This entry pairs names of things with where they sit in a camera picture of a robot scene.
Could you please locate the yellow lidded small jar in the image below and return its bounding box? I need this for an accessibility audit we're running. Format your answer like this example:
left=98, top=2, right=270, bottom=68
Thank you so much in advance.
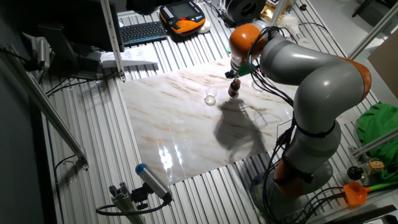
left=368, top=157, right=386, bottom=174

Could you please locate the aluminium profile beside monitor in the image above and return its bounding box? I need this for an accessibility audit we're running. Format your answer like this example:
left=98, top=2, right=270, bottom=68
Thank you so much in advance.
left=99, top=0, right=127, bottom=82

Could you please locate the silver camera with blue cap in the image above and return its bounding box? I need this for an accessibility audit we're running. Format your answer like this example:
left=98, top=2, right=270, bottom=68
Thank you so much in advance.
left=135, top=163, right=174, bottom=202

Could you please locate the short aluminium post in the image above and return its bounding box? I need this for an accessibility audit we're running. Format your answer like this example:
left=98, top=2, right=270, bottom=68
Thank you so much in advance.
left=269, top=0, right=289, bottom=27

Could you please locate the brown glass bottle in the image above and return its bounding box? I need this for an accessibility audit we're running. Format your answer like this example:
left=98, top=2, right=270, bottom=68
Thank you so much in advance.
left=227, top=78, right=242, bottom=99

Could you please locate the white marble pattern mat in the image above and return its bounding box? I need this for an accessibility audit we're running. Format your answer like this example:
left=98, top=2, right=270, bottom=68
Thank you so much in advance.
left=120, top=55, right=361, bottom=186

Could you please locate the green tool handle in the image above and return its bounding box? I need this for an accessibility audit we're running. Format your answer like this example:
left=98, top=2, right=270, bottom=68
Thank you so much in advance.
left=368, top=181, right=398, bottom=192

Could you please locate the black computer monitor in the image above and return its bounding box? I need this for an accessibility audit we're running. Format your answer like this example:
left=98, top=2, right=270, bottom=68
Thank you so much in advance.
left=18, top=0, right=125, bottom=53

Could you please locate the black round spool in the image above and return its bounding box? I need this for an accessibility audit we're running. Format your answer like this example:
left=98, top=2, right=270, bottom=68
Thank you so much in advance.
left=224, top=0, right=267, bottom=27

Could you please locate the tall clear glass beaker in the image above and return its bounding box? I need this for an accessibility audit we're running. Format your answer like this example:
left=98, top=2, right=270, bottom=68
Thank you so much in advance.
left=250, top=79, right=265, bottom=93

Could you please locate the green cloth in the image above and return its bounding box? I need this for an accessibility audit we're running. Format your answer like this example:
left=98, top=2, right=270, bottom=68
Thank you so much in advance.
left=356, top=102, right=398, bottom=181

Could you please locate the short clear glass beaker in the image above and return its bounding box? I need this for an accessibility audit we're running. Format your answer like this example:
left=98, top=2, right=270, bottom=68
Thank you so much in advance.
left=204, top=86, right=218, bottom=106

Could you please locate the black computer keyboard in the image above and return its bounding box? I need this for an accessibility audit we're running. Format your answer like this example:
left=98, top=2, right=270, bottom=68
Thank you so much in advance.
left=119, top=21, right=168, bottom=47

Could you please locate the black capped clear bottle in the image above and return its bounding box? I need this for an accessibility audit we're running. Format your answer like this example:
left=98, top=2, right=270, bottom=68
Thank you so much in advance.
left=337, top=166, right=364, bottom=186

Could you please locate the orange plastic funnel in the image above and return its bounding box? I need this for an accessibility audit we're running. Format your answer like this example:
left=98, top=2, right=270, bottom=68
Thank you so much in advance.
left=343, top=182, right=371, bottom=206

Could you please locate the white paper sheet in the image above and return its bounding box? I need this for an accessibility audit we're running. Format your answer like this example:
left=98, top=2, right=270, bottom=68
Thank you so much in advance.
left=99, top=46, right=159, bottom=68

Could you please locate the grey camera mount profile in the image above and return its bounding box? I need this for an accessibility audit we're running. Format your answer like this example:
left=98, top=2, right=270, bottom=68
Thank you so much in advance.
left=108, top=182, right=146, bottom=224

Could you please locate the orange black teach pendant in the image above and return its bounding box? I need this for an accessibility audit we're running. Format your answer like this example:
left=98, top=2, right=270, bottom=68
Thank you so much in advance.
left=159, top=1, right=206, bottom=35

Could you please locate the aluminium frame bar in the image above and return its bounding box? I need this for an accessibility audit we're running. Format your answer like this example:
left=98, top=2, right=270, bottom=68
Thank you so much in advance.
left=351, top=1, right=398, bottom=57
left=348, top=129, right=398, bottom=158

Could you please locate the long diagonal aluminium bar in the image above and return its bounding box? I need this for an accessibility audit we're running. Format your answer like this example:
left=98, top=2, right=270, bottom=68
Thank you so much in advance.
left=4, top=43, right=90, bottom=170

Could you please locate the black camera cable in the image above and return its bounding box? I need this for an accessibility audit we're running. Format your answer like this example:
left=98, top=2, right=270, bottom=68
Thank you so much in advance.
left=95, top=198, right=170, bottom=217

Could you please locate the white rounded mouse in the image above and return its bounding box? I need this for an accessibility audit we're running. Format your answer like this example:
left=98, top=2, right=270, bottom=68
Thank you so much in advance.
left=197, top=20, right=211, bottom=34

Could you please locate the brown cardboard sheet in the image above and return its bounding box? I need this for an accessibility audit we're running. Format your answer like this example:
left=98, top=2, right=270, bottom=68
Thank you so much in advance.
left=368, top=37, right=398, bottom=100

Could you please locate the gold foil wrapper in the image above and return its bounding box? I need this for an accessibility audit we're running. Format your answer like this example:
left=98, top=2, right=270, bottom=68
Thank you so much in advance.
left=260, top=2, right=292, bottom=22

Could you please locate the silver cylinder device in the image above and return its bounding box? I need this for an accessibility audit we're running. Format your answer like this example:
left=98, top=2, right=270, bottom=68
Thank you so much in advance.
left=36, top=37, right=51, bottom=71

